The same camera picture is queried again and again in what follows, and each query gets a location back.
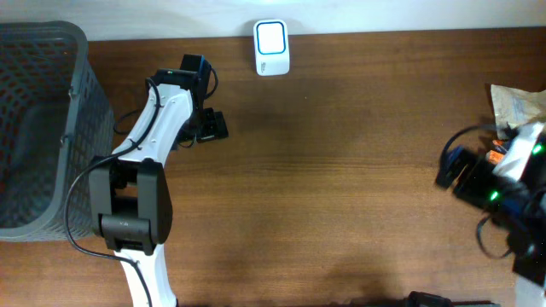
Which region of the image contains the orange tissue pack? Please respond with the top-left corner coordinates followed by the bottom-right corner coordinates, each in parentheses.
top-left (485, 140), bottom-right (508, 165)

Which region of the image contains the kraft paper pouch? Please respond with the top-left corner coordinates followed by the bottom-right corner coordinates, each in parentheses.
top-left (491, 84), bottom-right (545, 127)

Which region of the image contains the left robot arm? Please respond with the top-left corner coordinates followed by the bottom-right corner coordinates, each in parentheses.
top-left (88, 55), bottom-right (229, 306)

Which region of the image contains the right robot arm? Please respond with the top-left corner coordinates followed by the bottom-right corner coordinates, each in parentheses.
top-left (435, 122), bottom-right (545, 306)

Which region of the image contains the grey plastic mesh basket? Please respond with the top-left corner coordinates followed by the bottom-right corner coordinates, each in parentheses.
top-left (1, 21), bottom-right (114, 242)

